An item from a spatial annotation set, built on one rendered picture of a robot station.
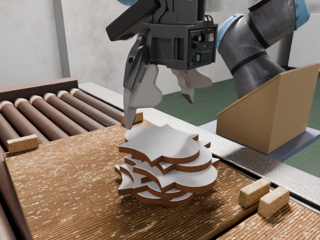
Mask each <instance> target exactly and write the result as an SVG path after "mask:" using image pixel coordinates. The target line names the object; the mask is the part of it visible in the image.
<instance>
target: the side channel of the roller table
mask: <svg viewBox="0 0 320 240"><path fill-rule="evenodd" d="M72 88H75V89H79V87H78V80H77V79H75V78H73V77H69V78H63V79H57V80H49V81H42V82H36V83H30V84H24V85H18V86H11V87H5V88H0V102H1V101H8V102H11V103H12V104H14V101H15V100H16V99H17V98H23V99H26V100H27V101H29V98H30V97H31V96H33V95H36V96H40V97H43V95H44V94H45V93H52V94H55V95H56V93H57V92H58V91H60V90H62V91H66V92H69V90H70V89H72Z"/></svg>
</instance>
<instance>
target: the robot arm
mask: <svg viewBox="0 0 320 240"><path fill-rule="evenodd" d="M117 1H118V2H120V3H121V4H123V5H126V6H130V7H129V8H128V9H126V10H125V11H124V12H123V13H122V14H121V15H120V16H118V17H117V18H116V19H115V20H114V21H113V22H112V23H110V24H109V25H108V26H107V27H106V32H107V35H108V37H109V39H110V41H118V40H124V41H126V40H130V39H132V38H133V37H134V36H135V35H137V34H138V35H137V39H136V41H135V43H134V45H133V46H132V48H131V50H130V52H129V54H128V57H127V60H126V65H125V73H124V81H123V87H124V93H123V108H124V121H125V128H126V129H129V130H131V128H132V125H133V123H134V121H135V118H136V111H137V109H142V108H155V107H157V106H158V105H159V104H160V102H161V100H162V97H163V94H162V92H161V90H160V89H159V88H158V87H157V86H156V78H157V75H158V73H159V68H158V65H164V66H167V68H170V69H171V71H172V73H173V74H174V75H176V77H177V79H178V85H179V86H180V87H181V93H182V96H183V97H184V98H185V99H186V100H187V101H188V102H189V103H190V104H193V103H194V88H202V87H210V86H212V80H211V78H210V77H209V76H207V75H205V74H203V73H201V72H200V71H198V70H197V68H198V67H202V66H205V65H209V64H211V63H212V62H213V63H215V60H216V48H217V51H218V53H219V54H220V55H221V57H222V59H223V60H224V62H225V64H226V66H227V67H228V69H229V71H230V73H231V74H232V76H233V78H234V81H235V86H236V90H237V94H238V99H239V100H240V99H241V98H243V97H244V96H246V95H247V94H249V93H250V92H252V91H253V90H255V89H256V88H258V87H259V86H261V85H262V84H264V83H265V82H267V81H269V80H270V79H272V78H273V77H275V76H276V75H278V74H279V73H282V72H285V70H284V69H283V68H282V67H281V66H279V65H278V64H277V63H276V62H274V61H273V60H272V59H271V58H270V57H269V56H268V54H267V52H266V51H265V50H266V49H267V48H268V47H270V46H272V45H273V44H275V43H276V42H278V41H279V40H281V39H283V38H284V37H286V36H287V35H289V34H290V33H292V32H293V31H296V30H297V29H298V28H299V27H300V26H302V25H303V24H305V23H306V22H307V21H308V20H309V18H310V10H309V7H308V5H307V2H306V0H248V2H247V8H248V9H249V11H250V12H249V13H248V14H246V15H243V14H241V13H239V14H236V15H234V16H233V17H230V18H229V19H227V20H226V21H225V22H224V23H223V24H222V25H221V26H220V27H219V28H218V23H213V18H212V16H210V15H205V5H206V0H117ZM208 16H209V17H210V18H211V20H209V18H208ZM205 17H206V18H207V21H205Z"/></svg>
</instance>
